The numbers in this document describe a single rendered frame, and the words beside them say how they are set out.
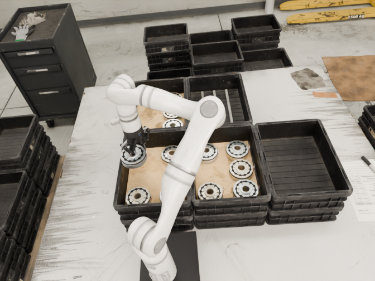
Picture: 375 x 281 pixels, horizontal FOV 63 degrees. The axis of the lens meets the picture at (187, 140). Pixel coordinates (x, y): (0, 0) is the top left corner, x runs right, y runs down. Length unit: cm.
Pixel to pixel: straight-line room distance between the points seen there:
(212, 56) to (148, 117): 121
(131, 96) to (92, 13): 368
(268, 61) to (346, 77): 95
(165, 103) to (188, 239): 56
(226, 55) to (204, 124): 184
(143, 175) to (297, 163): 68
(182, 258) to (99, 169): 68
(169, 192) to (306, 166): 73
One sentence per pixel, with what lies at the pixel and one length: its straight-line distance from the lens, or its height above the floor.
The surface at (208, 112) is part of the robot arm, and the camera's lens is 90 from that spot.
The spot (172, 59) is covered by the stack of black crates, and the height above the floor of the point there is 40.
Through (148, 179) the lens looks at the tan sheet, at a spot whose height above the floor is 83.
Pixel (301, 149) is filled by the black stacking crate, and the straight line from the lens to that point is 149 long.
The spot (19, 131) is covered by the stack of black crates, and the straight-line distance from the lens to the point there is 244.
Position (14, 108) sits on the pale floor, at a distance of 359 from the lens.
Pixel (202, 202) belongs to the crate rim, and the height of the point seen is 93.
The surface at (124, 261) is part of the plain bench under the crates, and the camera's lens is 136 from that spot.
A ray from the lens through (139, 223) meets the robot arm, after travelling 94.
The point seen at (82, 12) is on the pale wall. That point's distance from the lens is 465.
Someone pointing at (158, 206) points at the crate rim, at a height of 92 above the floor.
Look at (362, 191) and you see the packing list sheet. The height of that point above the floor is 70.
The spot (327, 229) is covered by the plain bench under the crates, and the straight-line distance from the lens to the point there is 144.
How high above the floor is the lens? 192
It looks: 47 degrees down
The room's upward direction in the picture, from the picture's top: 7 degrees counter-clockwise
